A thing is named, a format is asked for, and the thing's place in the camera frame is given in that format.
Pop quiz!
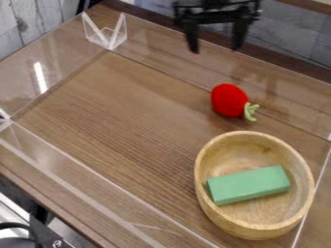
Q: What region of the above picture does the wooden bowl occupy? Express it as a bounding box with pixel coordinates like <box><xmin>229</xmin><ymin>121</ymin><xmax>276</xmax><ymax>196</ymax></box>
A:
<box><xmin>193</xmin><ymin>131</ymin><xmax>313</xmax><ymax>240</ymax></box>

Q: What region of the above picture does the clear acrylic tray enclosure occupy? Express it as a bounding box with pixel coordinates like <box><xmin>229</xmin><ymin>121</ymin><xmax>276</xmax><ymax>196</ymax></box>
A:
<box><xmin>0</xmin><ymin>8</ymin><xmax>331</xmax><ymax>248</ymax></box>

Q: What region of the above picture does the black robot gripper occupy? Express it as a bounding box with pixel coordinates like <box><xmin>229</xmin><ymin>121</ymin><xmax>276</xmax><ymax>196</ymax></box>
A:
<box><xmin>172</xmin><ymin>0</ymin><xmax>261</xmax><ymax>53</ymax></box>

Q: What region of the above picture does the black cable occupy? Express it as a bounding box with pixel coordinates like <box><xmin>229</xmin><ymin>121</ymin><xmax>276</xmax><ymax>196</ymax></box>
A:
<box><xmin>0</xmin><ymin>222</ymin><xmax>40</xmax><ymax>248</ymax></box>

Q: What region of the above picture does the red knitted strawberry toy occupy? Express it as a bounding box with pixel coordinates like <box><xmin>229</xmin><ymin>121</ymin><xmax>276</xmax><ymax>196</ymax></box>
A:
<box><xmin>211</xmin><ymin>83</ymin><xmax>260</xmax><ymax>122</ymax></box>

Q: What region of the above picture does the green rectangular block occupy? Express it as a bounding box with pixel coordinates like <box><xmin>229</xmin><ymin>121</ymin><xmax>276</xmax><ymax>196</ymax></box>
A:
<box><xmin>205</xmin><ymin>165</ymin><xmax>291</xmax><ymax>205</ymax></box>

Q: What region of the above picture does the black metal bracket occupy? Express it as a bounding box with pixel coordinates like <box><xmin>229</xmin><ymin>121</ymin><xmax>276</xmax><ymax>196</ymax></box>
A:
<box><xmin>28</xmin><ymin>216</ymin><xmax>73</xmax><ymax>248</ymax></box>

